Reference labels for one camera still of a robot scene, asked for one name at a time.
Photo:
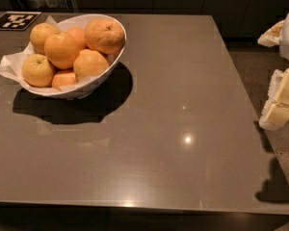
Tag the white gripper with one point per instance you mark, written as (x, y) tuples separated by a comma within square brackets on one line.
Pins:
[(275, 112)]

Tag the large orange back right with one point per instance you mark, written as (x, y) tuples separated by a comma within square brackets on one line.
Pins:
[(104, 35)]

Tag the orange hidden at back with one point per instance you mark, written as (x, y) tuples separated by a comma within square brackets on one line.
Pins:
[(79, 35)]

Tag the small orange front bottom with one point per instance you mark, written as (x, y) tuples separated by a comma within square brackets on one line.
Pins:
[(64, 78)]

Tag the yellowish orange front left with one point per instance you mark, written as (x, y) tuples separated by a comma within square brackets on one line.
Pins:
[(38, 71)]

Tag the white paper liner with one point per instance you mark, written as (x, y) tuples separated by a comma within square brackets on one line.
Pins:
[(9, 66)]

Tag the black white marker tag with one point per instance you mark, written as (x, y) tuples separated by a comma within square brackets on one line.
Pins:
[(17, 21)]

